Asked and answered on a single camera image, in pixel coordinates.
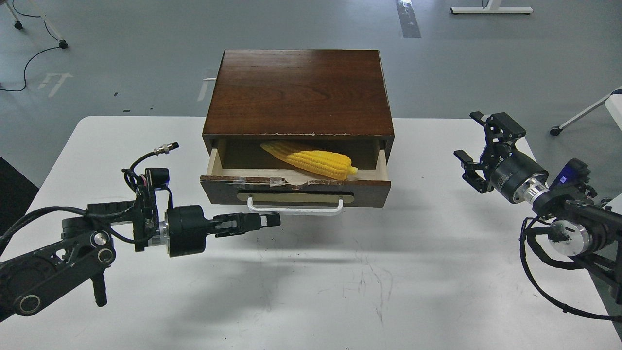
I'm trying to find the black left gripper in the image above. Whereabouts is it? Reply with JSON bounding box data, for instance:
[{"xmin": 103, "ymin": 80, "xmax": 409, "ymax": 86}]
[{"xmin": 165, "ymin": 205, "xmax": 281, "ymax": 257}]

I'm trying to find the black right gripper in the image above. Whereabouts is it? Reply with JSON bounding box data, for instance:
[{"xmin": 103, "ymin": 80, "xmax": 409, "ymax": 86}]
[{"xmin": 453, "ymin": 111, "xmax": 549, "ymax": 204}]

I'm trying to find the wooden drawer with white handle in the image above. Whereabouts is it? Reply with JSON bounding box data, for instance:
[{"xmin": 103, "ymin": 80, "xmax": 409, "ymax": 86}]
[{"xmin": 200, "ymin": 146, "xmax": 391, "ymax": 208}]

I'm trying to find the yellow plastic corn cob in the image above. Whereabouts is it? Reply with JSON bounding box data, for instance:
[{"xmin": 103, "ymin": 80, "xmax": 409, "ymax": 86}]
[{"xmin": 260, "ymin": 141, "xmax": 358, "ymax": 181}]

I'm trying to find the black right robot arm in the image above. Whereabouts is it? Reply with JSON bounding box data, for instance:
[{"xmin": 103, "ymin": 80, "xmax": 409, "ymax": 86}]
[{"xmin": 454, "ymin": 111, "xmax": 622, "ymax": 323}]

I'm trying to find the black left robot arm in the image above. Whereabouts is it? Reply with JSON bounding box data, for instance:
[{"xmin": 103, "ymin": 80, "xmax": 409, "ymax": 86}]
[{"xmin": 0, "ymin": 142, "xmax": 281, "ymax": 320}]

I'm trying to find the dark wooden cabinet box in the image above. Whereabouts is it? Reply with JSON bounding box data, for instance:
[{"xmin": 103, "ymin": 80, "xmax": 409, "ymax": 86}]
[{"xmin": 202, "ymin": 49, "xmax": 395, "ymax": 158}]

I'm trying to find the white furniture leg with caster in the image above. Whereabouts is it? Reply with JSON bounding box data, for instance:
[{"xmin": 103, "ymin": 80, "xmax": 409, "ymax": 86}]
[{"xmin": 549, "ymin": 86, "xmax": 622, "ymax": 137}]

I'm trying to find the white table base foot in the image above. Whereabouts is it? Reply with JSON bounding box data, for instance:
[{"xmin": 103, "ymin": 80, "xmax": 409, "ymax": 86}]
[{"xmin": 449, "ymin": 0, "xmax": 534, "ymax": 14}]

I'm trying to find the white stand with casters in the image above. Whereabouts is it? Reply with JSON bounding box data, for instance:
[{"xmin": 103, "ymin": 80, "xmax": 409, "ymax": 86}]
[{"xmin": 4, "ymin": 0, "xmax": 69, "ymax": 48}]

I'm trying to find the black floor cable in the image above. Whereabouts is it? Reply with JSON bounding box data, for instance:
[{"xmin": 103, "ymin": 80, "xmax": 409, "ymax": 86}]
[{"xmin": 0, "ymin": 0, "xmax": 69, "ymax": 91}]

